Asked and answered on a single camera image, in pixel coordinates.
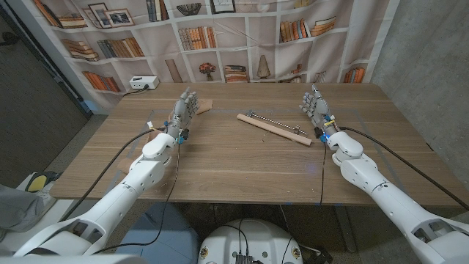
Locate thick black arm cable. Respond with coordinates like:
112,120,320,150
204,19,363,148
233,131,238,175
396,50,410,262
58,127,166,223
339,126,469,210

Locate black power strip cable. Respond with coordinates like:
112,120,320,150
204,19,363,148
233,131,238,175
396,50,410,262
122,84,150,97

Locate wooden hanger with metal hook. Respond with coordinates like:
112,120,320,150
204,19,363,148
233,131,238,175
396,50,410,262
236,109,313,147

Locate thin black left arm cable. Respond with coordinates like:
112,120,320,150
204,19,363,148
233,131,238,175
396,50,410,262
93,142,181,255

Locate white floor board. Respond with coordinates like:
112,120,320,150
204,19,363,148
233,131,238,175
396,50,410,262
0,172,74,254

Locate black torso cable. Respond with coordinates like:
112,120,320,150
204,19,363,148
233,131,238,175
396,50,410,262
219,219,250,256

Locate black door handle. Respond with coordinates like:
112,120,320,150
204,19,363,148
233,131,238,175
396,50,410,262
0,32,19,47

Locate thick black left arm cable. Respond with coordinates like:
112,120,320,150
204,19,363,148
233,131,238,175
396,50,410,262
58,127,166,223

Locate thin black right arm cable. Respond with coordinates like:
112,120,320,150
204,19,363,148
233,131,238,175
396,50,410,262
319,142,328,205

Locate dark grey door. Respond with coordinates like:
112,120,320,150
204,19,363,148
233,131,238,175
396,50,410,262
0,7,92,188

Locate yellow and black floor pad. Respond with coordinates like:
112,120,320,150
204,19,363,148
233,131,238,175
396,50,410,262
24,171,62,194

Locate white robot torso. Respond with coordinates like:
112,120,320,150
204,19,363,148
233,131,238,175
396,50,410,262
197,219,304,264

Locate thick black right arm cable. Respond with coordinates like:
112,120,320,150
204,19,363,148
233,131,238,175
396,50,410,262
339,126,469,210

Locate white power strip box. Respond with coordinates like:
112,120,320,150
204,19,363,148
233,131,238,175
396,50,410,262
129,76,160,90

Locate printed bookshelf backdrop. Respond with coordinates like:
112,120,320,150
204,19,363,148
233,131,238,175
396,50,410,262
7,0,400,111

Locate grey metal table leg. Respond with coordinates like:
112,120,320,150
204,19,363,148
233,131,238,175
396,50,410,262
335,205,358,254

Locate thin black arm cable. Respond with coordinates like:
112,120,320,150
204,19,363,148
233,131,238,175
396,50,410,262
319,142,328,205
93,142,181,255

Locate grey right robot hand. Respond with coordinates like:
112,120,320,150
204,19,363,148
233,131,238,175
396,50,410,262
299,84,340,139

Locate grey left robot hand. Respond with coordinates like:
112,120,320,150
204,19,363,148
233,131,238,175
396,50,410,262
165,87,201,139

